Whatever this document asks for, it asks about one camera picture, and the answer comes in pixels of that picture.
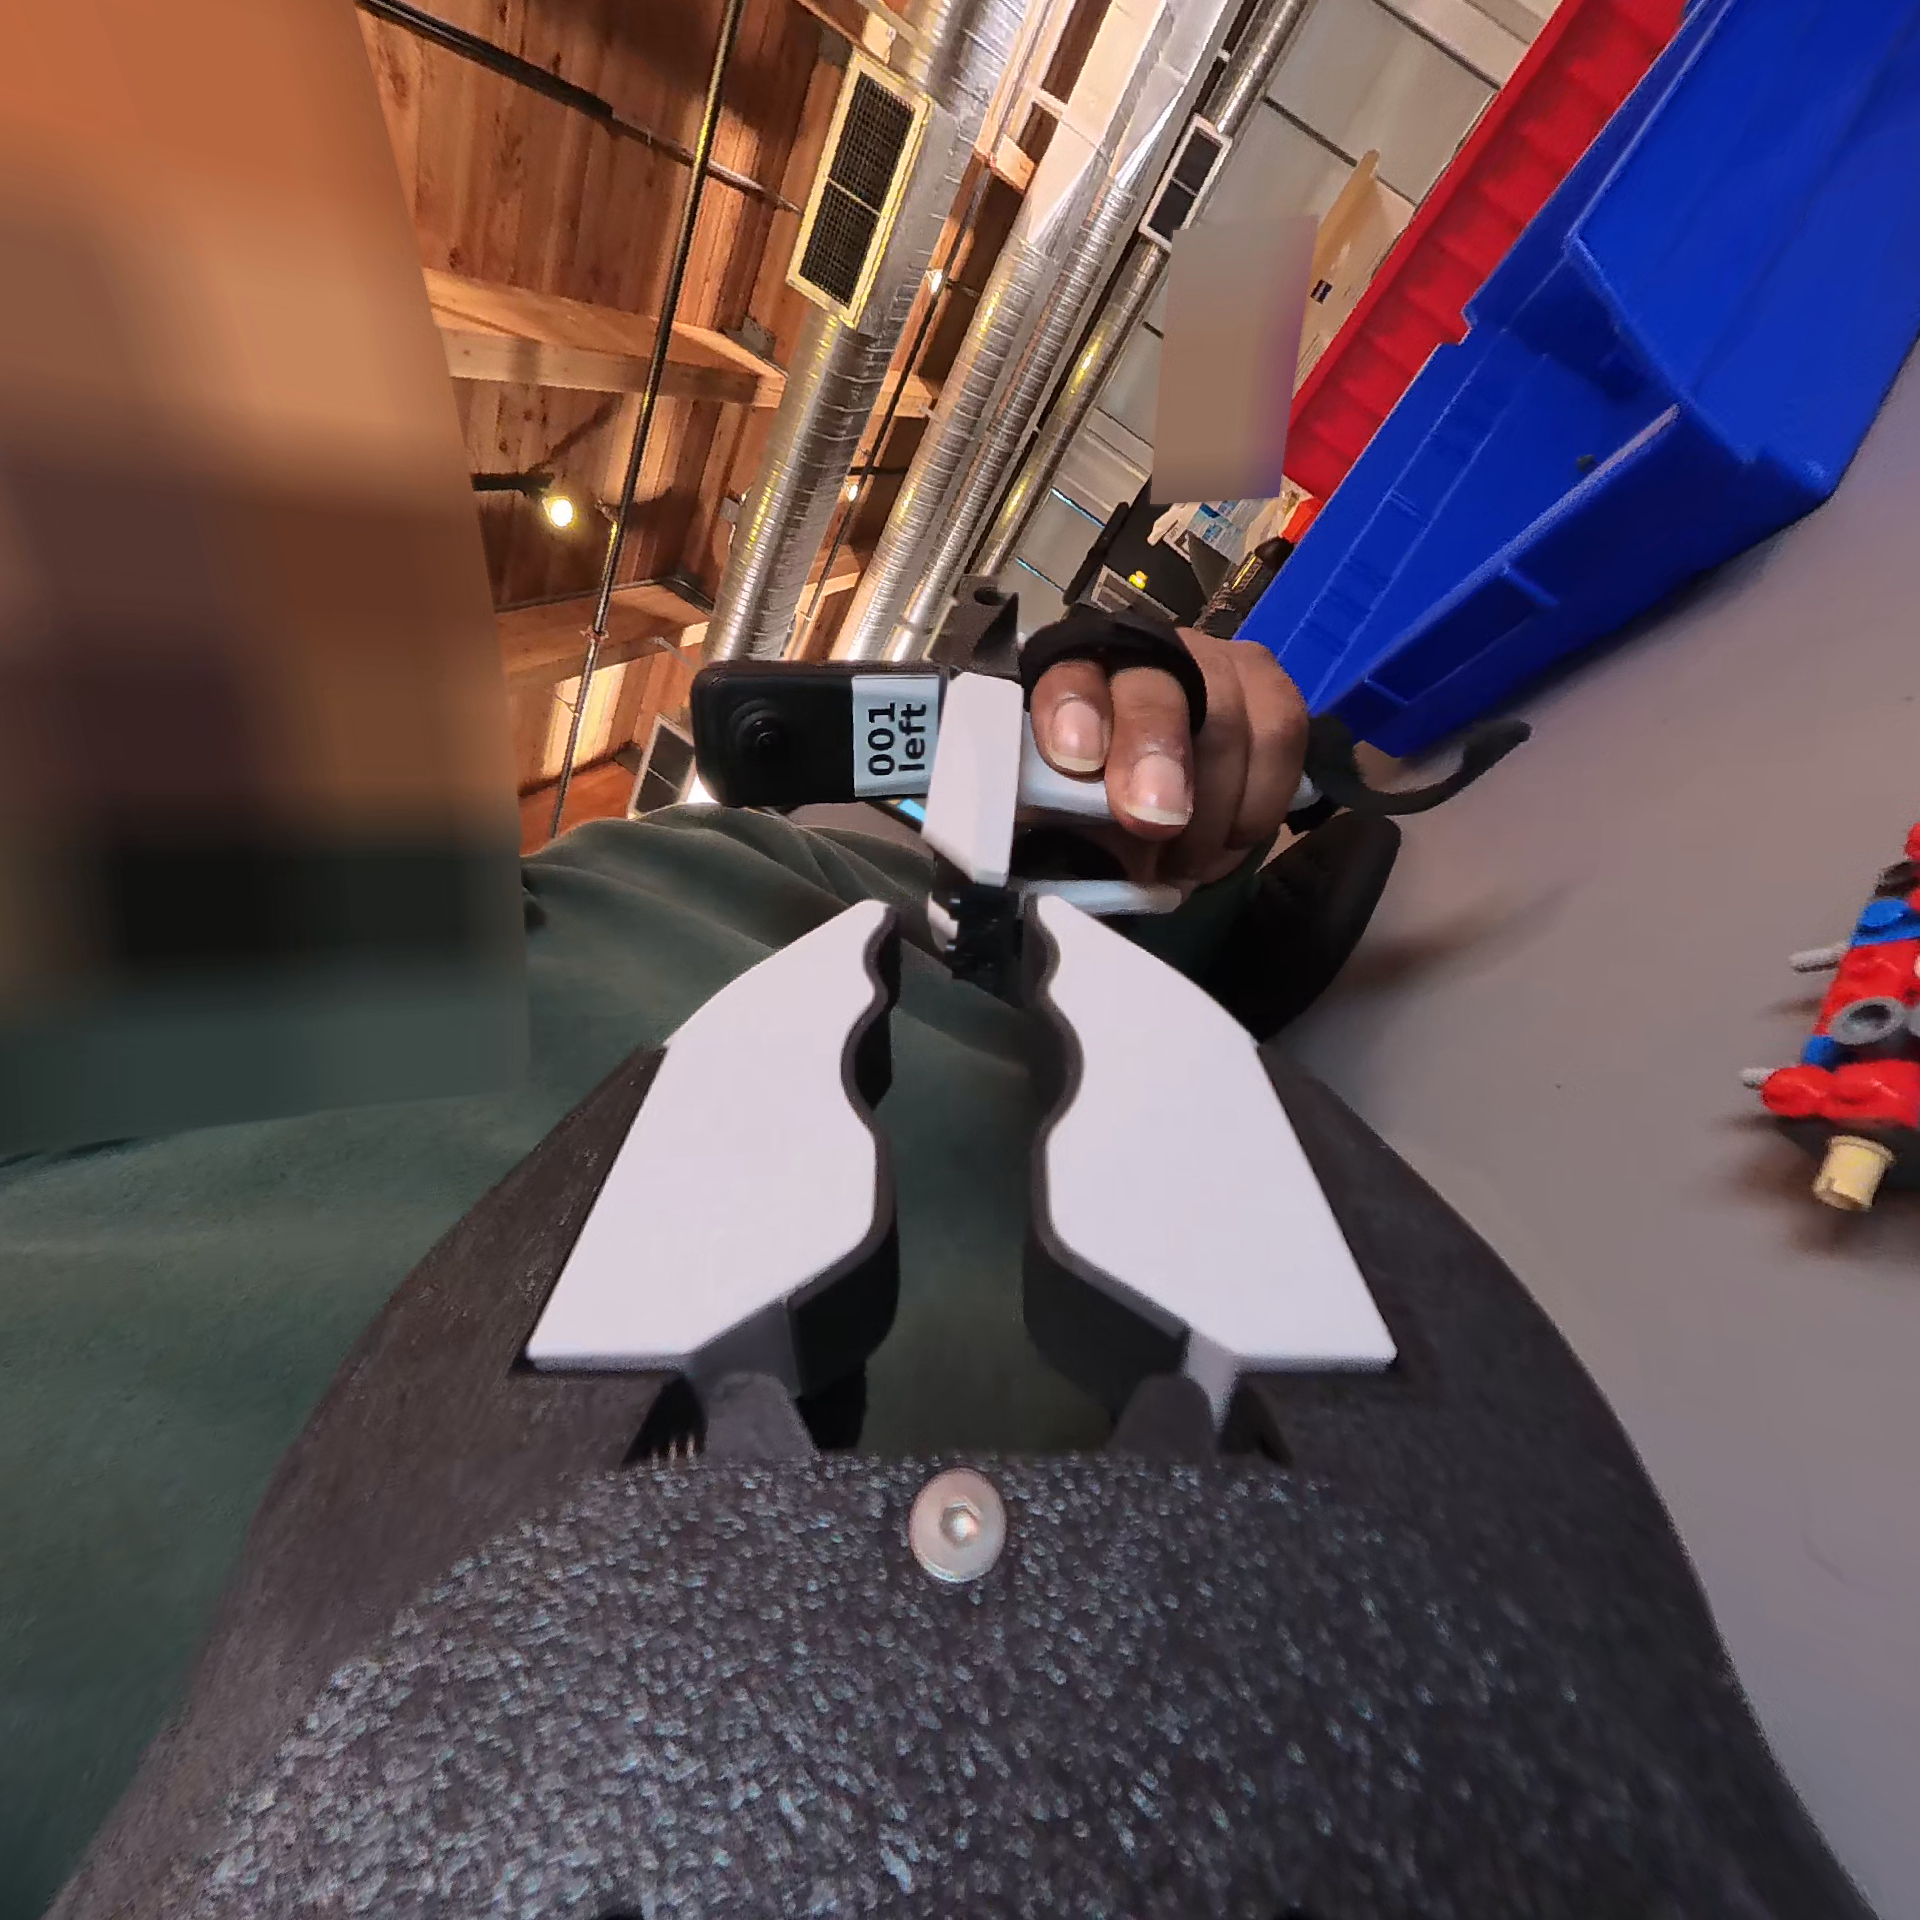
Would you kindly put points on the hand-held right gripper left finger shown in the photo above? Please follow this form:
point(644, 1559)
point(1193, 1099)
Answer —
point(722, 1201)

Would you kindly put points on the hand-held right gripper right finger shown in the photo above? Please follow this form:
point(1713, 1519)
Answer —
point(1201, 1201)

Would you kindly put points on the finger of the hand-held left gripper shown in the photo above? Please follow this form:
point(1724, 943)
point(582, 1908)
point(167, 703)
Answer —
point(978, 766)
point(1097, 892)

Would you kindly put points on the small black lego piece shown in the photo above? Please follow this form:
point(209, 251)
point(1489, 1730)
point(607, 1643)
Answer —
point(978, 923)

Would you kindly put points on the blue plastic bin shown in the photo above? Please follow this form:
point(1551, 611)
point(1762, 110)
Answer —
point(1441, 602)
point(1772, 211)

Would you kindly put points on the partly built lego car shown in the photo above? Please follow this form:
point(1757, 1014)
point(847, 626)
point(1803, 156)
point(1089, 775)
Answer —
point(1861, 1081)

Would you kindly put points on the person's left forearm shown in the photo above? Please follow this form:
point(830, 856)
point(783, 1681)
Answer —
point(751, 872)

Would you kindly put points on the person's left hand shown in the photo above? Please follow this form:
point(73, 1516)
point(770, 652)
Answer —
point(1201, 750)

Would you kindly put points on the black padded chair armrest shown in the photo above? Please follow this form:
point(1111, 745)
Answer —
point(1335, 915)

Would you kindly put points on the person's green sweatshirt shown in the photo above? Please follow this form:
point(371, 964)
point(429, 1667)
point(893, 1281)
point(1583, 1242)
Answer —
point(241, 1292)

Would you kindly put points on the red plastic bin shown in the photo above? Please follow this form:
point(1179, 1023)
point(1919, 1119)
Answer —
point(1470, 211)

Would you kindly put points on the silver ventilation duct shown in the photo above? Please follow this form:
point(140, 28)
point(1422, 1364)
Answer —
point(1021, 332)
point(826, 391)

